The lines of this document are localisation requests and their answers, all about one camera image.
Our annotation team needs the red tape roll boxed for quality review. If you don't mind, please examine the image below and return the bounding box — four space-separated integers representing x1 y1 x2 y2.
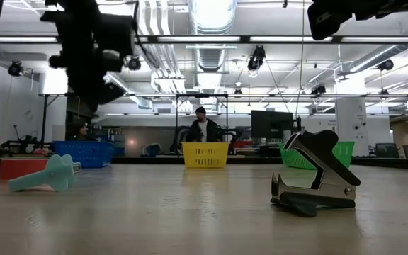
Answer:
0 158 51 181

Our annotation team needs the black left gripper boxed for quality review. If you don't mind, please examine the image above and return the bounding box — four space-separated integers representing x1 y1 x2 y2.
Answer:
49 13 136 114

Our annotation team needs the person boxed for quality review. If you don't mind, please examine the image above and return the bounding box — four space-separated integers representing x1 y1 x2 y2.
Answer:
186 106 222 143
66 122 92 142

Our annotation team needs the black ceiling spotlight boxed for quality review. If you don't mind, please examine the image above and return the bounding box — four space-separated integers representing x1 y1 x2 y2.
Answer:
247 45 267 72
127 55 142 72
7 60 24 77
378 58 395 72

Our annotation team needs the blue background bin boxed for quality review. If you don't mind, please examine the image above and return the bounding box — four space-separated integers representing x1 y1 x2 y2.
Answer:
145 142 162 157

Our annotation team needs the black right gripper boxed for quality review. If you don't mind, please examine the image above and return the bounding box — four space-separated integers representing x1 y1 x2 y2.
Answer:
307 0 408 40

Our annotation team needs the yellow plastic basket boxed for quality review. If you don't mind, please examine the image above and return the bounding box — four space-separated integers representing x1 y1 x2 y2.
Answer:
181 141 230 169

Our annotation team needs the blue plastic basket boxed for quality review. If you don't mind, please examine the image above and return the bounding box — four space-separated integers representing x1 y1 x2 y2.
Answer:
52 140 115 169

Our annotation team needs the black monitor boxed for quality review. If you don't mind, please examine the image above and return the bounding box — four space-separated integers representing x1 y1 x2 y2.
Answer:
251 109 294 141

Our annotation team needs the green plastic basket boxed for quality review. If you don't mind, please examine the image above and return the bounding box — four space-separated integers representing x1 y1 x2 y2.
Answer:
278 141 356 170

